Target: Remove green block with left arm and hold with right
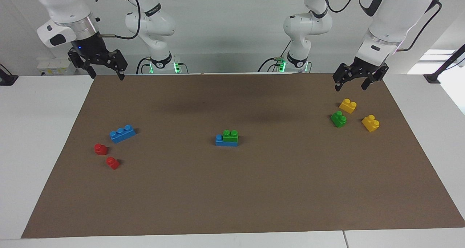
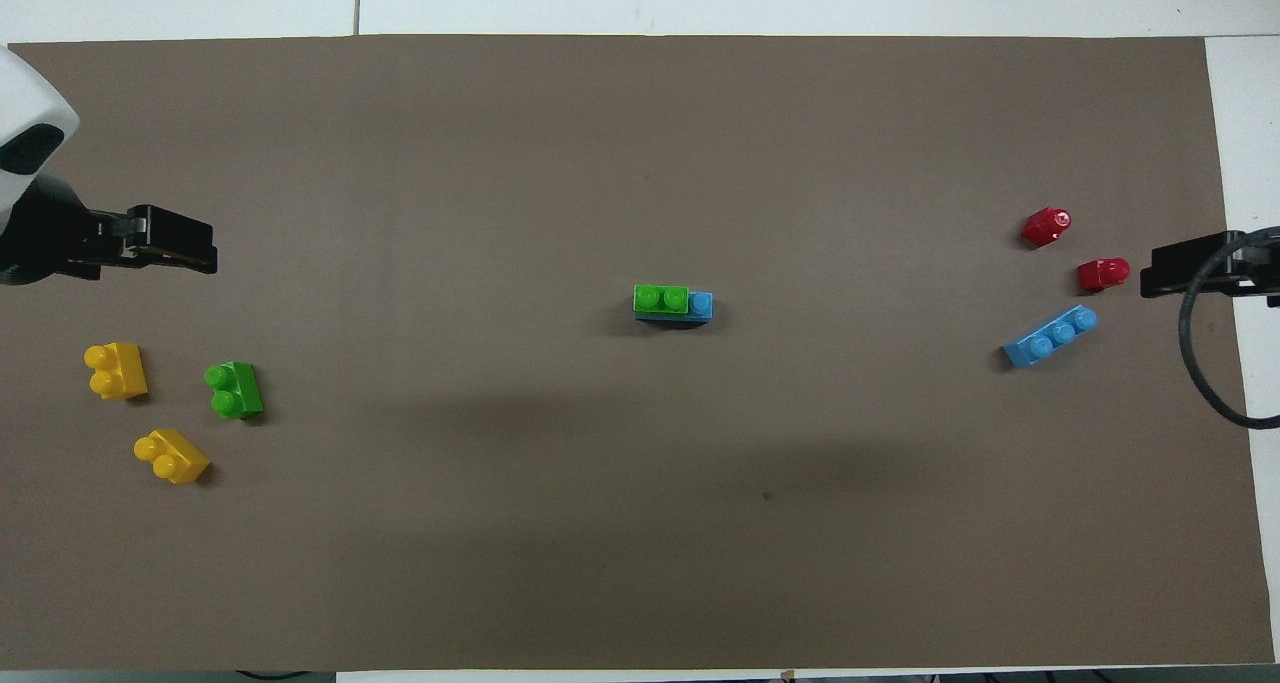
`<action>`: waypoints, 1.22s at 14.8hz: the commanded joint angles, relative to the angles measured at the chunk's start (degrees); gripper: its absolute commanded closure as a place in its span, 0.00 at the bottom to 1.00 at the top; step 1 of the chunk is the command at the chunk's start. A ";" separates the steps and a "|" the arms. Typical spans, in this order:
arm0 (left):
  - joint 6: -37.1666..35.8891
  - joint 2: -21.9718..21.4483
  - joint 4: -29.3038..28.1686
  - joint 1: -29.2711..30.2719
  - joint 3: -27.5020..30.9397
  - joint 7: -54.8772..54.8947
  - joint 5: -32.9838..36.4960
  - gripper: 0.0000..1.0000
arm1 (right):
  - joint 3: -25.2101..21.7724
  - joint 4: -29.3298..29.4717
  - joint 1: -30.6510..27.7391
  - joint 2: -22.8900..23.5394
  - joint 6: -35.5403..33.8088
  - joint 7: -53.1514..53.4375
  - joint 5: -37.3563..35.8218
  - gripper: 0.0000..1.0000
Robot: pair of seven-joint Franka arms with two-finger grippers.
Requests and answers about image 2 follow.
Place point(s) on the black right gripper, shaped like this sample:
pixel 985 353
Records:
pixel 1265 268

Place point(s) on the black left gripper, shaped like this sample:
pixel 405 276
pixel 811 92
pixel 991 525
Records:
pixel 50 243

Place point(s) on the blue three-stud toy block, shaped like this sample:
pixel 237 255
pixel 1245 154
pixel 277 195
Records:
pixel 702 306
pixel 1045 346

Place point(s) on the green two-stud toy block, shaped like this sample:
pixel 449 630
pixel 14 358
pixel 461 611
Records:
pixel 240 388
pixel 660 298

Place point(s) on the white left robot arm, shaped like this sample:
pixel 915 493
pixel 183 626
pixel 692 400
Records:
pixel 30 93

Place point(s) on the red one-stud toy block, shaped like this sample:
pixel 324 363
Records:
pixel 1100 275
pixel 1042 228

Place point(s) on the yellow two-stud toy block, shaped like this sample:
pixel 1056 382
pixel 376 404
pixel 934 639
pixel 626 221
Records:
pixel 125 368
pixel 180 458

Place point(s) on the brown table mat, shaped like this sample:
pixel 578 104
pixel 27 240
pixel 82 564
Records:
pixel 640 523

